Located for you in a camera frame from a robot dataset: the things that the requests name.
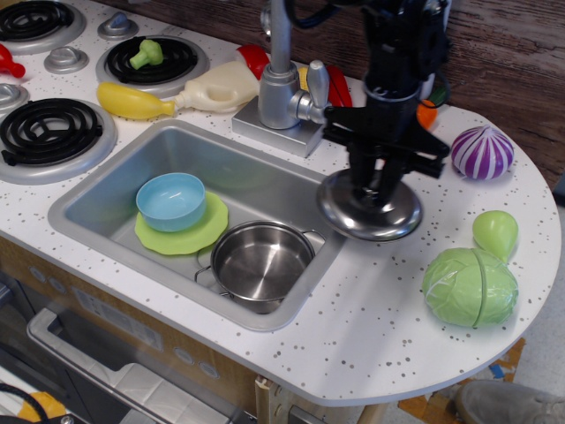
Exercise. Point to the silver toy faucet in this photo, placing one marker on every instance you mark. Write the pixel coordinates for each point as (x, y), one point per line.
(284, 115)

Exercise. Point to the toy oven door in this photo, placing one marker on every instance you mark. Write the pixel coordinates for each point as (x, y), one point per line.
(98, 376)

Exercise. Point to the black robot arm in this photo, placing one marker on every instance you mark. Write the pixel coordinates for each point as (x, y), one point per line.
(407, 43)

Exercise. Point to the orange toy carrot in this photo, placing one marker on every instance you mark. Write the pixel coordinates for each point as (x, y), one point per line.
(428, 109)

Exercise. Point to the green toy cabbage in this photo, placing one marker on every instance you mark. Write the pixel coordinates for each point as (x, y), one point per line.
(470, 287)

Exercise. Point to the yellow cloth object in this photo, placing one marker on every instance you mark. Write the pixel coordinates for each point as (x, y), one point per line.
(51, 406)

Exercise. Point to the red toy tomato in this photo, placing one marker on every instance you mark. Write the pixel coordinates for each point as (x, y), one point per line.
(253, 60)

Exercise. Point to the cream plastic jug bottle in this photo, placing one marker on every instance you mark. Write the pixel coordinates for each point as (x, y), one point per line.
(222, 88)

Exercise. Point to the grey toy sink basin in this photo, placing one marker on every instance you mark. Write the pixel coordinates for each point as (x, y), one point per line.
(100, 212)

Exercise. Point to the green toy broccoli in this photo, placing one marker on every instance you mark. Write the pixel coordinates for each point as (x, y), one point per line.
(150, 53)

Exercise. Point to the green toy pear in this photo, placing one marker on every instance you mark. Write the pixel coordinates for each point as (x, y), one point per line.
(496, 231)

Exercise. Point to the steel pot lid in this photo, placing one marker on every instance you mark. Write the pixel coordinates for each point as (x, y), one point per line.
(362, 213)

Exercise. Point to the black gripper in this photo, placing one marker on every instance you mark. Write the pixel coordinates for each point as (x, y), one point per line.
(387, 130)

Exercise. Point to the purple toy onion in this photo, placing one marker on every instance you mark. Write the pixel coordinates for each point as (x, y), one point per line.
(482, 153)

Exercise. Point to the light blue plastic bowl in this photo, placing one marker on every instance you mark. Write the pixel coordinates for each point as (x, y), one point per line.
(172, 202)

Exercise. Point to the red toy chili pepper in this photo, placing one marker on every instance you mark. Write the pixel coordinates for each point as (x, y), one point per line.
(338, 93)

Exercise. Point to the black burner back right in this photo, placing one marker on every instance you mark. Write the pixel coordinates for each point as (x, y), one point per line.
(183, 60)

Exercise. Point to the silver stove knob left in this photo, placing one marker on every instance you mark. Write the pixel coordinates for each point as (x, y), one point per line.
(12, 97)

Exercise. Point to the black burner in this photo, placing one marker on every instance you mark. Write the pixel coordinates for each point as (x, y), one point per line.
(33, 27)
(183, 60)
(50, 140)

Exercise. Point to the black burner front left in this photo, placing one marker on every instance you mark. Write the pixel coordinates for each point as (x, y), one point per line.
(50, 140)

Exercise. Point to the green plastic plate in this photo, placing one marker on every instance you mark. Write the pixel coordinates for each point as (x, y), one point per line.
(189, 241)

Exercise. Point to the silver stove knob middle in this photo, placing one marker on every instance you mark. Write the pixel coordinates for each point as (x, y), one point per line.
(66, 59)

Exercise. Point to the stainless steel pot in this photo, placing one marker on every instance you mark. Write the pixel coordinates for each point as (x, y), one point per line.
(261, 268)

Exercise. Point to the silver stove knob top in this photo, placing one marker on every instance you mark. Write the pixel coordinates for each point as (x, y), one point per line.
(117, 28)

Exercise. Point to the silver stove knob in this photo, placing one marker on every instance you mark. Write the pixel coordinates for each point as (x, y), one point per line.
(66, 59)
(117, 28)
(12, 97)

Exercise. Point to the red toy bottle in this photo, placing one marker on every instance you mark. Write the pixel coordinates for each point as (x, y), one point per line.
(8, 64)

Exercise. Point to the yellow toy corn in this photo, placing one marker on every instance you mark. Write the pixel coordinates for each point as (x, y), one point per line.
(302, 78)

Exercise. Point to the black burner back left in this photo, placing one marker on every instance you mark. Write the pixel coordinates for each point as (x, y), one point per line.
(33, 27)

